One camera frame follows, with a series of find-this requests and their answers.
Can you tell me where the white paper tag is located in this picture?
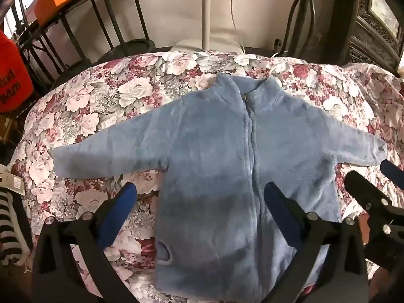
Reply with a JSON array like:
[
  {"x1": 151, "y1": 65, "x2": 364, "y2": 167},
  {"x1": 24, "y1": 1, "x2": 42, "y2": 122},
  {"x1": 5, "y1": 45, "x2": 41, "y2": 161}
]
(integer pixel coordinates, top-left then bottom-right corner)
[{"x1": 0, "y1": 164, "x2": 26, "y2": 196}]

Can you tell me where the black metal rack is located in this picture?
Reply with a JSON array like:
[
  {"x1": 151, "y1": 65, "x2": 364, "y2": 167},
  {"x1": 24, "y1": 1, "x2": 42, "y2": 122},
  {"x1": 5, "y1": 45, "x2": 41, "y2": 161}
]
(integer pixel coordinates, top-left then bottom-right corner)
[{"x1": 6, "y1": 0, "x2": 155, "y2": 83}]

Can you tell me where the thin white cable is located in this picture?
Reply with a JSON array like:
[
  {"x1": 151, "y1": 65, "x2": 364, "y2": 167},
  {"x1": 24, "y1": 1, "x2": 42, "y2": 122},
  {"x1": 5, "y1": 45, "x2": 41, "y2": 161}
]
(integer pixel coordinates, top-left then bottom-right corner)
[{"x1": 229, "y1": 0, "x2": 246, "y2": 54}]

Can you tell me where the floral blanket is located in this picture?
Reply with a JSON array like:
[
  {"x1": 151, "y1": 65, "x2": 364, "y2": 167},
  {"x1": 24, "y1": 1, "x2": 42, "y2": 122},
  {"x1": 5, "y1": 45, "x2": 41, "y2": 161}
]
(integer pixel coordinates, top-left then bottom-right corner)
[{"x1": 8, "y1": 50, "x2": 404, "y2": 303}]

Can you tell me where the dark carved wooden cabinet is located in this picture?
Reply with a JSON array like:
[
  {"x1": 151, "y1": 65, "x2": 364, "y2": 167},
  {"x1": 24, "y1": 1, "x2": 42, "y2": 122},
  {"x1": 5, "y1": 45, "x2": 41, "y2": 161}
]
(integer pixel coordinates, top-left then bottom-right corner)
[{"x1": 328, "y1": 0, "x2": 404, "y2": 77}]

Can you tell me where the black metal scroll frame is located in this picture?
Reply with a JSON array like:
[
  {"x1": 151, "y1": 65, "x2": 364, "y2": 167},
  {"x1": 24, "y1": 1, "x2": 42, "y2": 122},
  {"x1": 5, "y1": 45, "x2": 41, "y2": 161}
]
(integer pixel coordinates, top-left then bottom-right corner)
[{"x1": 273, "y1": 0, "x2": 319, "y2": 58}]

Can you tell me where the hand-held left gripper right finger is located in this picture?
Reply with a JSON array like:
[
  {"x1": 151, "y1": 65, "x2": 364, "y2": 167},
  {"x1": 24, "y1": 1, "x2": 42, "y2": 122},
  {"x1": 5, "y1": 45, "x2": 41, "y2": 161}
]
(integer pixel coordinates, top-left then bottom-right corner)
[{"x1": 263, "y1": 181, "x2": 370, "y2": 303}]

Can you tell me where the blue fleece jacket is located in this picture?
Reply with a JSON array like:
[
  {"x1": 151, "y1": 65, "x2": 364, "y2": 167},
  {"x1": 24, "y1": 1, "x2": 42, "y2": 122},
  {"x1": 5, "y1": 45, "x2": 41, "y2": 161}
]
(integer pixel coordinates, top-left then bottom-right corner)
[{"x1": 50, "y1": 72, "x2": 388, "y2": 303}]

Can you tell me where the white pole stand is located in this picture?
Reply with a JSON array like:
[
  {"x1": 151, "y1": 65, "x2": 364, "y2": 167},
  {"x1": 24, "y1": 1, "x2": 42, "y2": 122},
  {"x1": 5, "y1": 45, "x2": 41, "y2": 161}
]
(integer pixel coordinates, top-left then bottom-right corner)
[{"x1": 172, "y1": 0, "x2": 245, "y2": 54}]

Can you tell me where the black white striped cloth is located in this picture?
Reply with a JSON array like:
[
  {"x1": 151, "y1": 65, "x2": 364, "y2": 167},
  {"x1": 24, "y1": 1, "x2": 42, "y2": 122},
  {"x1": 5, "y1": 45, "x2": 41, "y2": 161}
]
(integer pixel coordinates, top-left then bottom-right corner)
[{"x1": 0, "y1": 189, "x2": 30, "y2": 266}]

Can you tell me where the red printed bag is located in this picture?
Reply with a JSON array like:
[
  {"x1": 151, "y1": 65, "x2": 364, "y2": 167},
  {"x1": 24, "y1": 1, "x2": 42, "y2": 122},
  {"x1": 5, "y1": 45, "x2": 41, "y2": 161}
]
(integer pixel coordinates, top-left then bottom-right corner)
[{"x1": 0, "y1": 30, "x2": 35, "y2": 112}]

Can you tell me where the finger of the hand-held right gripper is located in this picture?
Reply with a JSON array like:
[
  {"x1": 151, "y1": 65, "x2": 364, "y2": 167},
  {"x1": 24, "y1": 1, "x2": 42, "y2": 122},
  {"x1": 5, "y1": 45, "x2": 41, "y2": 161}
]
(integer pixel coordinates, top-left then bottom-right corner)
[
  {"x1": 343, "y1": 170, "x2": 399, "y2": 228},
  {"x1": 380, "y1": 159, "x2": 404, "y2": 191}
]

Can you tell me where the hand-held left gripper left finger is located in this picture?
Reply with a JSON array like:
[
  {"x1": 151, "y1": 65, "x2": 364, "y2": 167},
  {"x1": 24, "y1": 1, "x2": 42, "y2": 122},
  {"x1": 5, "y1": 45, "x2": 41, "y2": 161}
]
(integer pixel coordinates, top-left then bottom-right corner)
[{"x1": 32, "y1": 182, "x2": 138, "y2": 303}]

